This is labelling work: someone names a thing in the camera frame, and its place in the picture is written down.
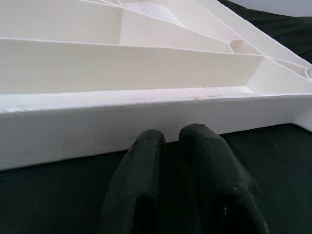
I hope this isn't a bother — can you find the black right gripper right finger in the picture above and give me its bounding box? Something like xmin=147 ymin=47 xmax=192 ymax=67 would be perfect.
xmin=178 ymin=123 xmax=277 ymax=234

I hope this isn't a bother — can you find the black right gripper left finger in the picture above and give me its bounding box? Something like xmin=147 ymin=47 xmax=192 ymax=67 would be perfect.
xmin=97 ymin=128 xmax=167 ymax=234

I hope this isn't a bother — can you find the white plastic table top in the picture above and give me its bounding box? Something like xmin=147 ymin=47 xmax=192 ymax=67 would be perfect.
xmin=0 ymin=0 xmax=312 ymax=171

